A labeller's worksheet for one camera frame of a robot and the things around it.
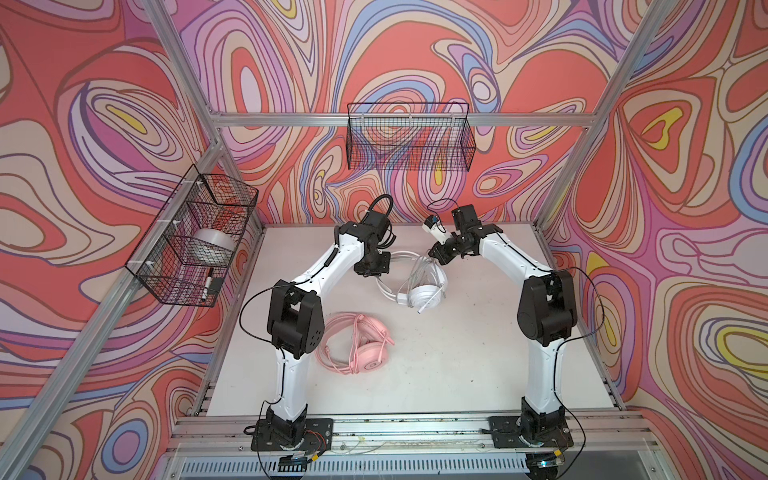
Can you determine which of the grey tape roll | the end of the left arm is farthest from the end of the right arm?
the grey tape roll

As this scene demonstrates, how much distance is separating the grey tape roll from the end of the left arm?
299 millimetres

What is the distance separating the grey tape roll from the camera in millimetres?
717

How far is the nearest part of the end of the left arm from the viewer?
2.21 feet

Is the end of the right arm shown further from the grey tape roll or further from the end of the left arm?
the grey tape roll
